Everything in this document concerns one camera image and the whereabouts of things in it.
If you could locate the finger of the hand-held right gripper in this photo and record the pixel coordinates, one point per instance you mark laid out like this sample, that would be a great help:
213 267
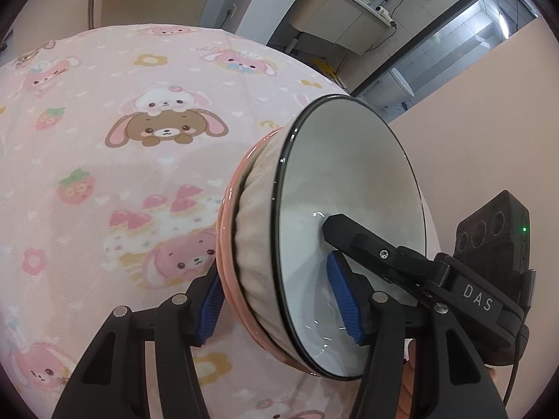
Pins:
362 240

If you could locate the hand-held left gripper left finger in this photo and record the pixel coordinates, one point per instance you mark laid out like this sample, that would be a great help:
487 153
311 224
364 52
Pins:
212 314

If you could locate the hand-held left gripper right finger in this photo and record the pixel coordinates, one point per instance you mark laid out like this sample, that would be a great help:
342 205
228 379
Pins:
345 301

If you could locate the beige bowl black rim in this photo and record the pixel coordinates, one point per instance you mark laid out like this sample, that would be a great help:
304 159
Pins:
349 174

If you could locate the person's right hand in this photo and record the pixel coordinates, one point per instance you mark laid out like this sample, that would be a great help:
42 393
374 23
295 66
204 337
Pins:
410 379

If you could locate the white bathroom fixture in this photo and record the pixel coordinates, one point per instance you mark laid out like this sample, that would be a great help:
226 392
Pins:
399 80

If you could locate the pink printed tablecloth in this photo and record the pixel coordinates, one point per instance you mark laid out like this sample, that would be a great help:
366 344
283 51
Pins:
109 183

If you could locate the yellow object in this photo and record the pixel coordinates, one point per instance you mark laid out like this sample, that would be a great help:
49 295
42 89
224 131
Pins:
326 67

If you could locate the beige vanity cabinet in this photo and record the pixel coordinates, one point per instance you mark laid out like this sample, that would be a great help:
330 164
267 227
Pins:
332 17

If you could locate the white hair dryer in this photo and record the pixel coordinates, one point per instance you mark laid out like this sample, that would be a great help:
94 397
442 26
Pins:
382 10

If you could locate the black door frame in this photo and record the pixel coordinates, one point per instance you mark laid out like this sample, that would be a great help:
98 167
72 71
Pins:
436 25

